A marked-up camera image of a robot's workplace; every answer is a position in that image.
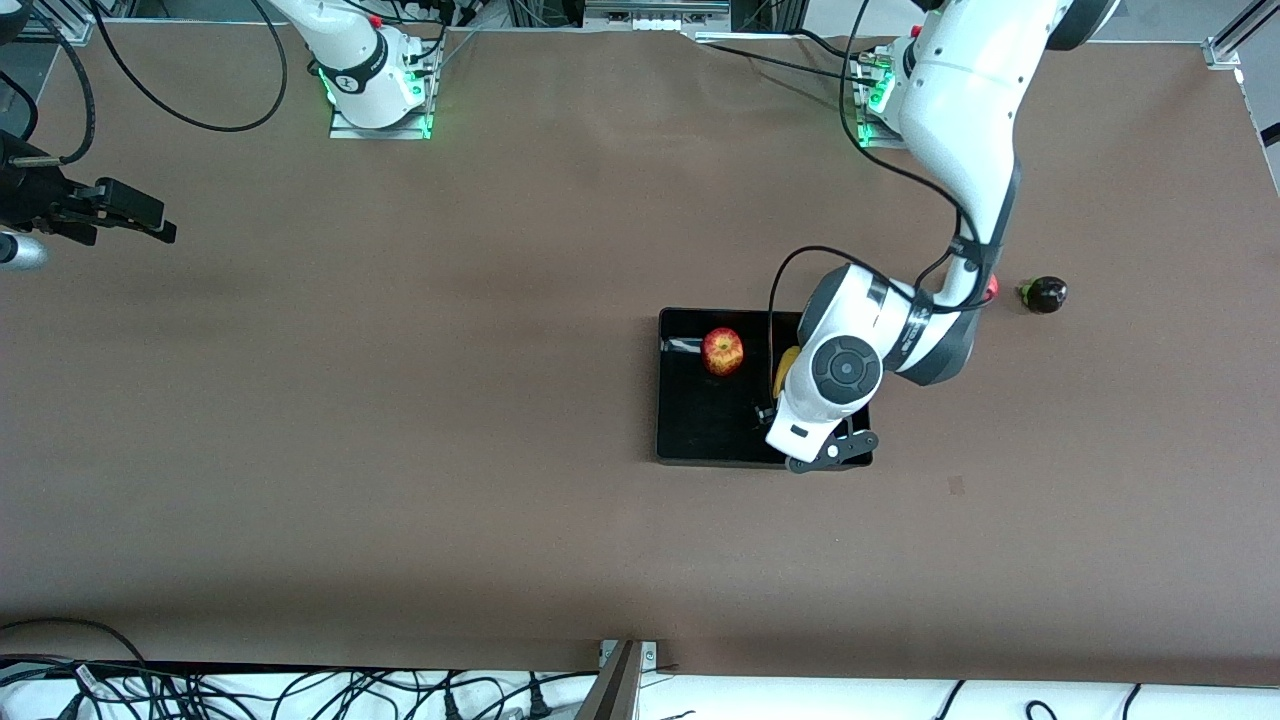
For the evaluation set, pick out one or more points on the aluminium post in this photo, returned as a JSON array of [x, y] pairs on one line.
[[615, 690]]

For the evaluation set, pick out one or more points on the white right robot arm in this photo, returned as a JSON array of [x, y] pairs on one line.
[[365, 80]]

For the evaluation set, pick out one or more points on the grey metal connector bracket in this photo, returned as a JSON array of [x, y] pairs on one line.
[[655, 12]]

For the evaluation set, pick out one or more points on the black plastic box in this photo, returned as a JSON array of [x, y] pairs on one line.
[[700, 430]]

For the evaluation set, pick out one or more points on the aluminium frame profile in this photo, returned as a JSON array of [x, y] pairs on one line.
[[75, 30], [1222, 52]]

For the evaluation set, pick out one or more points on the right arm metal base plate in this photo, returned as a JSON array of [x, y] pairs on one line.
[[345, 130]]

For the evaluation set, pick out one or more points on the small metal corner bracket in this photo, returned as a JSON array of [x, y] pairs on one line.
[[650, 655]]

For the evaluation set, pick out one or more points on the red yellow apple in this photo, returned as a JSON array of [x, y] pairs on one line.
[[722, 352]]

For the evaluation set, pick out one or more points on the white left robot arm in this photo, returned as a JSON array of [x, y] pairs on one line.
[[960, 100]]

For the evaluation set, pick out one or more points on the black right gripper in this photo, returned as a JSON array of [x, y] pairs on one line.
[[30, 193]]

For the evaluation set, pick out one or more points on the small dark purple eggplant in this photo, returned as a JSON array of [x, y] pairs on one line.
[[1046, 295]]

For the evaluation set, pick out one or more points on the yellow banana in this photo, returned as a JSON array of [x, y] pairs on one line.
[[787, 372]]

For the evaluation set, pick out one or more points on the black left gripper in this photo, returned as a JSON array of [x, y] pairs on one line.
[[767, 415]]

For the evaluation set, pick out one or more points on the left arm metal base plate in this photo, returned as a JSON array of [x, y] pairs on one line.
[[870, 135]]

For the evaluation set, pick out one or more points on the red pomegranate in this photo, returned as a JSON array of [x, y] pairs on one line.
[[993, 290]]

